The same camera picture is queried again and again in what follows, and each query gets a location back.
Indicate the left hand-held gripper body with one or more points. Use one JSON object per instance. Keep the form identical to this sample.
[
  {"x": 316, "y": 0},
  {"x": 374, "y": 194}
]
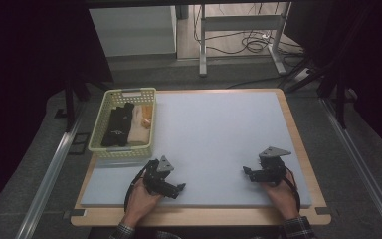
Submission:
[{"x": 157, "y": 181}]

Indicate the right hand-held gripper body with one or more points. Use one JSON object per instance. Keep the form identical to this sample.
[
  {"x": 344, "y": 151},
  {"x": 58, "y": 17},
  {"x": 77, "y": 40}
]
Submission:
[{"x": 272, "y": 167}]

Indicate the black glove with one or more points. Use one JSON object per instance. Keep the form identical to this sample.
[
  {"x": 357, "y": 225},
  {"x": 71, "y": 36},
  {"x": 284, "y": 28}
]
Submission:
[
  {"x": 109, "y": 132},
  {"x": 124, "y": 122}
]

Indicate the pale green plastic basket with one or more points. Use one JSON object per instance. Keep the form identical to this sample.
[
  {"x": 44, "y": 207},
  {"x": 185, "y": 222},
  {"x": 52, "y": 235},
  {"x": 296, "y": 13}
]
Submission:
[{"x": 112, "y": 96}]

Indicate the person's left hand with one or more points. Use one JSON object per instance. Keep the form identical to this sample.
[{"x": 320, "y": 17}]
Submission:
[{"x": 141, "y": 205}]

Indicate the person's right hand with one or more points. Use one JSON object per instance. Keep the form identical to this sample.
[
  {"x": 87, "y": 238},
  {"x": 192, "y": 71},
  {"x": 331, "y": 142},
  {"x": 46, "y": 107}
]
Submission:
[{"x": 283, "y": 199}]

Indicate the white foam mat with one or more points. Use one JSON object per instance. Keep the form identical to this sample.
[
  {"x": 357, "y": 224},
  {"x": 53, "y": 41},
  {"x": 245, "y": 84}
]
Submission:
[{"x": 212, "y": 132}]

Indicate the black metal stand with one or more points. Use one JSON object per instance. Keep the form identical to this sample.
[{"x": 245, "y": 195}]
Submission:
[
  {"x": 340, "y": 103},
  {"x": 69, "y": 106}
]

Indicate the white power strip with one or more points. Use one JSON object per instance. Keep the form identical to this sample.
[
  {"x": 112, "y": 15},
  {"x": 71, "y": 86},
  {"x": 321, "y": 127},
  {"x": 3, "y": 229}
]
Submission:
[{"x": 302, "y": 74}]

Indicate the white cabinet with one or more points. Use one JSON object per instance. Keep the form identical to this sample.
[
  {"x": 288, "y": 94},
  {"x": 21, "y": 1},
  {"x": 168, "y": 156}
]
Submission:
[{"x": 132, "y": 30}]

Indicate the dark curtain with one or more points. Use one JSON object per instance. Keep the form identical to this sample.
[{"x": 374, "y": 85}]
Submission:
[
  {"x": 371, "y": 49},
  {"x": 30, "y": 49}
]

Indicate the black floor bracket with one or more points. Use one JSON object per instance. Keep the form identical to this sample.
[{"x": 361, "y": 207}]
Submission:
[{"x": 79, "y": 143}]

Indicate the metal floor rail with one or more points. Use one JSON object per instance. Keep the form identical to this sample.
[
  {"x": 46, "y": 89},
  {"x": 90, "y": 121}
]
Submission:
[
  {"x": 46, "y": 182},
  {"x": 361, "y": 166}
]

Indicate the white metal desk frame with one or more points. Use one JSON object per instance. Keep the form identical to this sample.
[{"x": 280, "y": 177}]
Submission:
[{"x": 242, "y": 23}]

